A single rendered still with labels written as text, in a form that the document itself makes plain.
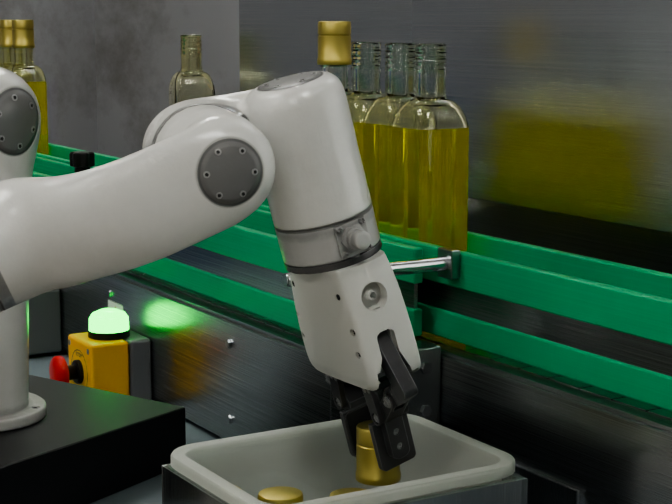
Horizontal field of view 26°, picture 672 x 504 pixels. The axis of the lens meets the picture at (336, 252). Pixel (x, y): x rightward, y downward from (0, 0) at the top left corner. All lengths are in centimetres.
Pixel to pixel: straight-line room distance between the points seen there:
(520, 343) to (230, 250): 35
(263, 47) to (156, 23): 338
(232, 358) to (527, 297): 34
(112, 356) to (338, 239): 56
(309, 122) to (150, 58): 433
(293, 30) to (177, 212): 94
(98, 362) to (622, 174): 59
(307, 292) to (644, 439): 27
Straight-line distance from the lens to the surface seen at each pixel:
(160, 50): 532
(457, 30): 153
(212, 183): 97
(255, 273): 139
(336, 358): 110
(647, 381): 110
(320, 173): 104
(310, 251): 106
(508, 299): 121
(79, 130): 546
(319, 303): 108
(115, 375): 157
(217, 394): 145
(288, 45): 190
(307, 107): 103
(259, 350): 135
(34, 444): 126
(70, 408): 137
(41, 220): 99
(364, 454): 114
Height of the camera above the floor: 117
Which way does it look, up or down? 9 degrees down
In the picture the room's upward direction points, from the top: straight up
